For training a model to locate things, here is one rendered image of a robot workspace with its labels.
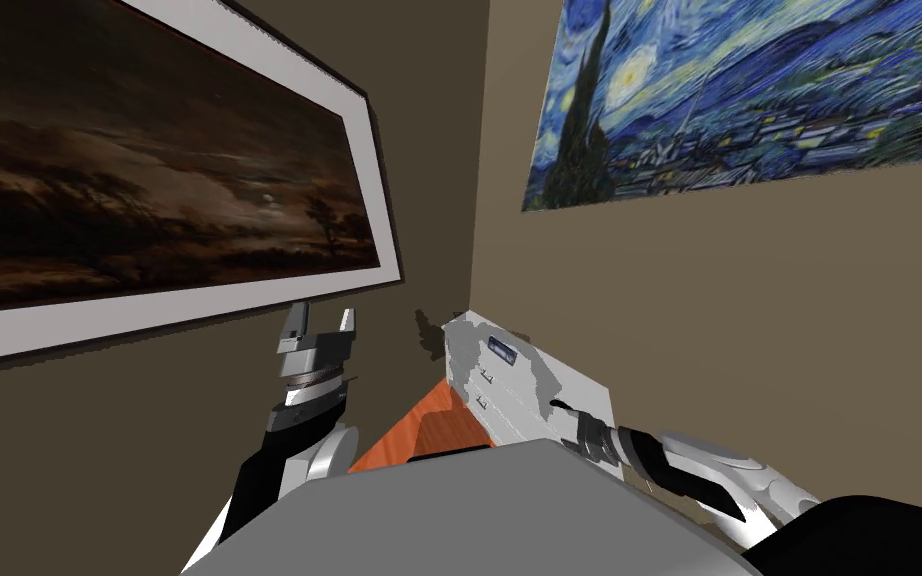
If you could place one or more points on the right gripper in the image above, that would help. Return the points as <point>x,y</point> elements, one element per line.
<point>566,412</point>

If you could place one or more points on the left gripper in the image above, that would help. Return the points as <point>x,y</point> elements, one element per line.
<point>318,354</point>

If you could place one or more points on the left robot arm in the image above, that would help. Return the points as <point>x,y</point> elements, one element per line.
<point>301,448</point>

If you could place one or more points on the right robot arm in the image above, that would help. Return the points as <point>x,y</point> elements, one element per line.
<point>749,480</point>

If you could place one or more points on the white drawer cabinet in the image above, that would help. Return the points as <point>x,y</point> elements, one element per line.
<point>509,400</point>

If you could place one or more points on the small blue box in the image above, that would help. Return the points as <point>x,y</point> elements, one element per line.
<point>502,350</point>

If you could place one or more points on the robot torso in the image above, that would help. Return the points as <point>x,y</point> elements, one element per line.
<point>493,520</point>

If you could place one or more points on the blue starry night painting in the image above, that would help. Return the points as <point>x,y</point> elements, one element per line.
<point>749,88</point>

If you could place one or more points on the dark landscape painting white frame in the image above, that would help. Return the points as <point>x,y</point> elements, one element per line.
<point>149,160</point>

